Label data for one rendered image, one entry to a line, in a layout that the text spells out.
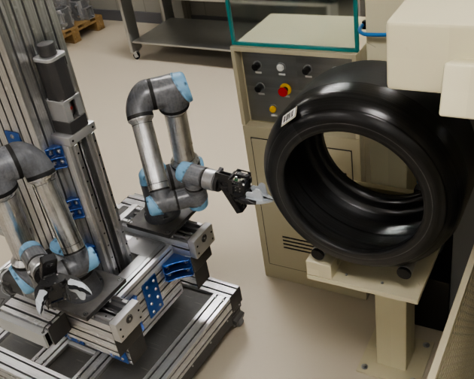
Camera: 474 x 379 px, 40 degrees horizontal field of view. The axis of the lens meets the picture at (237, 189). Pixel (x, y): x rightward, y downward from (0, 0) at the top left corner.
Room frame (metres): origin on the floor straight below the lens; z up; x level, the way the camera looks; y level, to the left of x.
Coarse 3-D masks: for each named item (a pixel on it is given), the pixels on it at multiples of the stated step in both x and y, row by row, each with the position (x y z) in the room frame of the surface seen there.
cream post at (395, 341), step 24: (384, 0) 1.84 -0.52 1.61; (384, 24) 1.84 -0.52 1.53; (384, 48) 1.84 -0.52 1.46; (384, 168) 1.84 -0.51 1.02; (408, 168) 1.81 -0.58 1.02; (384, 312) 1.85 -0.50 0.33; (408, 312) 1.82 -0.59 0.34; (384, 336) 1.85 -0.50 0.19; (408, 336) 1.82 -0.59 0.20; (384, 360) 1.85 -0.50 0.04; (408, 360) 1.83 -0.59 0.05
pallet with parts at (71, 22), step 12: (60, 0) 7.16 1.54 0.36; (72, 0) 7.12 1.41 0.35; (84, 0) 7.02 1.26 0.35; (60, 12) 6.78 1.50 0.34; (72, 12) 7.03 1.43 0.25; (84, 12) 6.98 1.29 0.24; (60, 24) 6.76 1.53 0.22; (72, 24) 6.86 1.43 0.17; (84, 24) 6.89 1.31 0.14; (96, 24) 7.02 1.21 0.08; (72, 36) 6.74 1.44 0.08
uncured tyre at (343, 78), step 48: (336, 96) 1.54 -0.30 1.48; (384, 96) 1.49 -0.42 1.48; (432, 96) 1.53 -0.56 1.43; (288, 144) 1.58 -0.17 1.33; (384, 144) 1.43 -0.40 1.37; (432, 144) 1.39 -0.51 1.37; (288, 192) 1.61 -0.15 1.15; (336, 192) 1.80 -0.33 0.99; (432, 192) 1.36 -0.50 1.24; (336, 240) 1.62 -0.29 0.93; (384, 240) 1.60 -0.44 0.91; (432, 240) 1.36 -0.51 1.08
